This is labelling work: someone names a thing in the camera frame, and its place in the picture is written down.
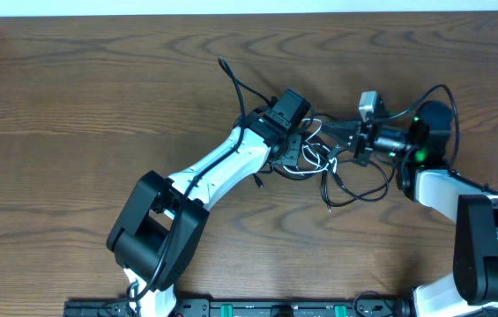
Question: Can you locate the white usb cable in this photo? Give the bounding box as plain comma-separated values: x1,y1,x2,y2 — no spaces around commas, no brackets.
281,117,338,176

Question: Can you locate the black usb cable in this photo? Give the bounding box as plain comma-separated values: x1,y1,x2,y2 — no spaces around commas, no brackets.
252,112,398,213

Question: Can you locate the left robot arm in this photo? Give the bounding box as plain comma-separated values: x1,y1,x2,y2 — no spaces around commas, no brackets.
106,90,311,316

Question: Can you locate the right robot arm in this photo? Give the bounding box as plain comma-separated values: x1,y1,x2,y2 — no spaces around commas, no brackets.
323,100,498,316

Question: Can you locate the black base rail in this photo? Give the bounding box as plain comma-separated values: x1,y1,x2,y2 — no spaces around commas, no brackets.
62,297,413,317

